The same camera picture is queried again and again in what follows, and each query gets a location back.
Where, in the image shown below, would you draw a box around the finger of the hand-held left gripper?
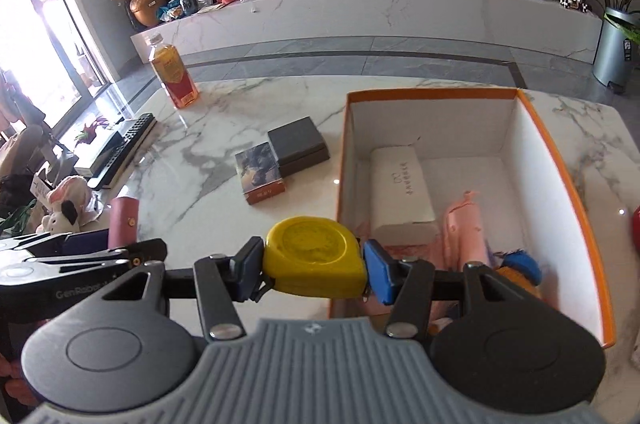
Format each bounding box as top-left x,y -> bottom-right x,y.
25,239 -> 168,277
0,230 -> 109,256

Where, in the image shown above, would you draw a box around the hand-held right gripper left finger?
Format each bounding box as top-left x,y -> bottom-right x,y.
102,236 -> 266,345

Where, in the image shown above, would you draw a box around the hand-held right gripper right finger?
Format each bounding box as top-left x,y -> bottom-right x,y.
362,239 -> 531,341

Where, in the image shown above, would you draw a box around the dark pink leather pouch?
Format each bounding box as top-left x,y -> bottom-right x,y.
110,197 -> 139,251

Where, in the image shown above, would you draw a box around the yellow tape measure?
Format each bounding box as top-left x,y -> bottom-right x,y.
263,216 -> 371,297

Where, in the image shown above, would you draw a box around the white oblong case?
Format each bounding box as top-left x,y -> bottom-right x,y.
370,146 -> 439,246

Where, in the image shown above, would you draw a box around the pink selfie stick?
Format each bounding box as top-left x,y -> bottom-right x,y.
442,190 -> 490,276

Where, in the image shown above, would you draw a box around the orange cardboard box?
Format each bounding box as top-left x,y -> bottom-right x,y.
327,88 -> 617,349

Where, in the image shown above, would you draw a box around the plush toy animals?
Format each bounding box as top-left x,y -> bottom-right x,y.
34,176 -> 102,236

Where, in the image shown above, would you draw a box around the picture printed card box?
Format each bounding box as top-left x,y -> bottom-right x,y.
235,141 -> 287,206

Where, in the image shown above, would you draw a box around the dark book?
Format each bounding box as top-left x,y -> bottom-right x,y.
75,131 -> 126,178

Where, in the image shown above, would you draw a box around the black remote control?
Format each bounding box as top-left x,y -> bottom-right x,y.
97,113 -> 157,191

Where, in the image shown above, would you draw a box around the red leafed plant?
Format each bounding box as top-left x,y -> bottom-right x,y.
75,116 -> 124,146

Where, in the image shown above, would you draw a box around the dark grey box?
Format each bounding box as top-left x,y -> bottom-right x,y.
267,116 -> 332,179

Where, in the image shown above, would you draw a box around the blue and orange toy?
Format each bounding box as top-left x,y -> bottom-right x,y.
492,249 -> 544,301

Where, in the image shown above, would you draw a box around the orange drink bottle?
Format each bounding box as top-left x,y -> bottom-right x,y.
146,33 -> 200,110

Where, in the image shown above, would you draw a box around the brown round vase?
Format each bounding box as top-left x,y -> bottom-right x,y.
129,0 -> 168,28

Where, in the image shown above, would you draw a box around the white marble tv cabinet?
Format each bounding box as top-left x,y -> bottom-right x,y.
131,0 -> 603,77

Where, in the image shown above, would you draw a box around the plant in silver pot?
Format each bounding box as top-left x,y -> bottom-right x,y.
580,0 -> 640,88

